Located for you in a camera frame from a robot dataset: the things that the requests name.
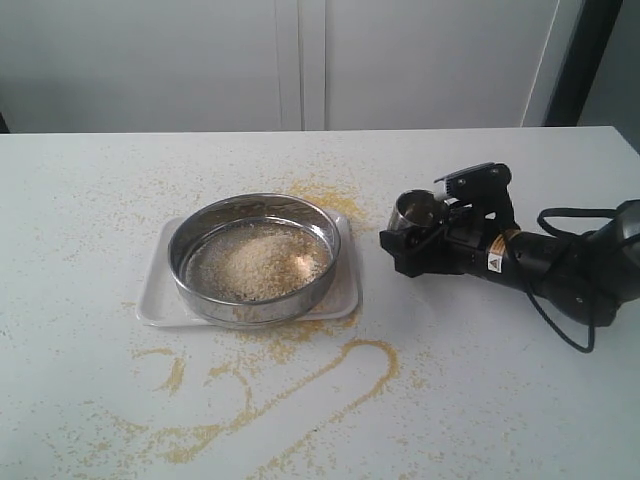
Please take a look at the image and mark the white cabinet door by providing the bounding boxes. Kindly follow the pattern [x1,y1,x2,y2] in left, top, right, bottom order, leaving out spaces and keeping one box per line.
[273,1,586,131]

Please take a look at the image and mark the round stainless steel sieve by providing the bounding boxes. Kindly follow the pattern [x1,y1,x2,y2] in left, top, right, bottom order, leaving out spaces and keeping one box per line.
[167,193,342,329]

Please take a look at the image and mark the white rectangular plastic tray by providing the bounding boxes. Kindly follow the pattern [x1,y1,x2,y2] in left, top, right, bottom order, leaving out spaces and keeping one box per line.
[136,209,361,328]

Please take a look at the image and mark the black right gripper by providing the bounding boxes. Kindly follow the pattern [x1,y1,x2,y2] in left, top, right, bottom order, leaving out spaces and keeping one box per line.
[379,164,520,278]

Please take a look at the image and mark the wrist camera with heatsink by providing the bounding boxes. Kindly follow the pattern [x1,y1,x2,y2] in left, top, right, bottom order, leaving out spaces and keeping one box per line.
[444,162,495,200]

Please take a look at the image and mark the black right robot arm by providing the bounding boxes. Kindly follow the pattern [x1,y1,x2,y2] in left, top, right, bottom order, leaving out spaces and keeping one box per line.
[379,163,639,327]

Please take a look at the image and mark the stainless steel cup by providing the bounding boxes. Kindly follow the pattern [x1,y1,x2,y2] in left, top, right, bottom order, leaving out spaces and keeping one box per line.
[387,189,448,231]

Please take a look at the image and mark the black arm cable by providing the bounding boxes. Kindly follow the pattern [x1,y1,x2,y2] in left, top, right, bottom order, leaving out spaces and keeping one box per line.
[519,206,621,353]

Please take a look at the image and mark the dark vertical door frame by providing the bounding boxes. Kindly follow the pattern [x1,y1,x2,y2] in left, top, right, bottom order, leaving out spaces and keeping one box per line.
[543,0,623,127]

